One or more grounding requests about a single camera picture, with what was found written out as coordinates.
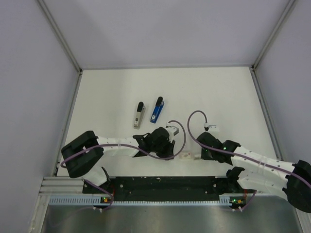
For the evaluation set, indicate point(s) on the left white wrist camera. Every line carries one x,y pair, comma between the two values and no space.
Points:
172,131

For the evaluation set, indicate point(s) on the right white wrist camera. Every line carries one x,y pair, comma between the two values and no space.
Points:
211,128

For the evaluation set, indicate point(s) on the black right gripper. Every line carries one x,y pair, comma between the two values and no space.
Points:
204,156

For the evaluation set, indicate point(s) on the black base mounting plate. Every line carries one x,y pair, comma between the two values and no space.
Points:
170,188

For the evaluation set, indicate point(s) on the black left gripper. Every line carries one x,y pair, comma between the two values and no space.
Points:
169,152

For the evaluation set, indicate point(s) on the grey black stapler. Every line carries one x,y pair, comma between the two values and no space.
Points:
139,115

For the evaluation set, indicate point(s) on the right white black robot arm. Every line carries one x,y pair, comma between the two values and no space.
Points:
289,181

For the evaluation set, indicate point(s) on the white red staple box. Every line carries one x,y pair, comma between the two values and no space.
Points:
185,156

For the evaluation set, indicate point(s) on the blue black stapler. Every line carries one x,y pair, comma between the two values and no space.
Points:
157,110

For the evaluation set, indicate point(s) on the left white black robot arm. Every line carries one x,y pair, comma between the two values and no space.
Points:
82,155

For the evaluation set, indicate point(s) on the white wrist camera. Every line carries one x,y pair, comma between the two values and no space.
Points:
211,128
172,131

